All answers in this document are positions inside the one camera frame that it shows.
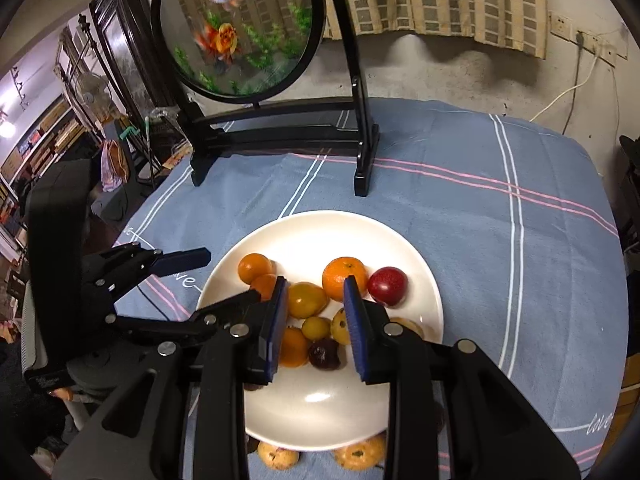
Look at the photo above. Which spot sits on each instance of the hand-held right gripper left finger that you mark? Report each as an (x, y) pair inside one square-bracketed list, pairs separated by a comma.
[(277, 330)]

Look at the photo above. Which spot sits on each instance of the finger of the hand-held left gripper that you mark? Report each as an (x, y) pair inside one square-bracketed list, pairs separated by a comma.
[(185, 259), (175, 326)]

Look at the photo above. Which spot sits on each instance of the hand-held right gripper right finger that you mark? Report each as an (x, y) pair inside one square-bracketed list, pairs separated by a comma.
[(354, 330)]

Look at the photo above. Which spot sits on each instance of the medium orange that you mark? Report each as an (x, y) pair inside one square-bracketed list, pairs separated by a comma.
[(292, 346)]

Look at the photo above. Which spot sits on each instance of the small yellow fruit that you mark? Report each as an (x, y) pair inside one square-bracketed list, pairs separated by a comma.
[(316, 327)]

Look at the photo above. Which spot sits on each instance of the dark purple passion fruit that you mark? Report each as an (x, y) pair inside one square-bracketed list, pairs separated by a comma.
[(324, 353)]

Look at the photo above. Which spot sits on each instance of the yellow mango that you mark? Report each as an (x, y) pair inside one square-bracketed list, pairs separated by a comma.
[(307, 300)]

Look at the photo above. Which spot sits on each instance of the small orange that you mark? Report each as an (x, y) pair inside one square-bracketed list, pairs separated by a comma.
[(263, 286), (254, 266)]

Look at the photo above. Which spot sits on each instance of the red plum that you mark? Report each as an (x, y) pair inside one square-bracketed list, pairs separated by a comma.
[(387, 285)]

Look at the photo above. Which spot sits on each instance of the large orange with stem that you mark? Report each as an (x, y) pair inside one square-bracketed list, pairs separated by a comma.
[(340, 275)]

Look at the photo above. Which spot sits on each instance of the white round plate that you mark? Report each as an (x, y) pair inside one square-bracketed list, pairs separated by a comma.
[(325, 235)]

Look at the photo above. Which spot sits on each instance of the pink bag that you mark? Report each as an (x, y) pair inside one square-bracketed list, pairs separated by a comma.
[(114, 165)]

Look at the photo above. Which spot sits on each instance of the blue checked tablecloth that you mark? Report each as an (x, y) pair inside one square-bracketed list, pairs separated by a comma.
[(450, 235)]

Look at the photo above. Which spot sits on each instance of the standing fan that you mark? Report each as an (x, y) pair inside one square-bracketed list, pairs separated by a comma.
[(91, 89)]

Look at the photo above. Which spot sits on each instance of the clear plastic bag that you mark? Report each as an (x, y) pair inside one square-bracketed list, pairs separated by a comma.
[(164, 115)]

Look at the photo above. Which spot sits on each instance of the dark wooden cabinet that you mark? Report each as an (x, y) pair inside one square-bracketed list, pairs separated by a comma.
[(125, 45)]

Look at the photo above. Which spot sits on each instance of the round fish screen black stand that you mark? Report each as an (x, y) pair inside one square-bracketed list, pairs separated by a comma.
[(240, 35)]

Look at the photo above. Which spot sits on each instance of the dark object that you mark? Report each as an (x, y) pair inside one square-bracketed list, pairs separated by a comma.
[(630, 190)]

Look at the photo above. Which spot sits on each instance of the beige checked curtain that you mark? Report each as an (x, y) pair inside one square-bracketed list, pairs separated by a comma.
[(440, 0)]

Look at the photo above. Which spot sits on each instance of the white wall socket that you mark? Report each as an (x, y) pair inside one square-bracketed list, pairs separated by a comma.
[(561, 26)]

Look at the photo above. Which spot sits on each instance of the white wall socket strip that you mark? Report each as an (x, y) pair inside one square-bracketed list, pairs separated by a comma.
[(607, 50)]

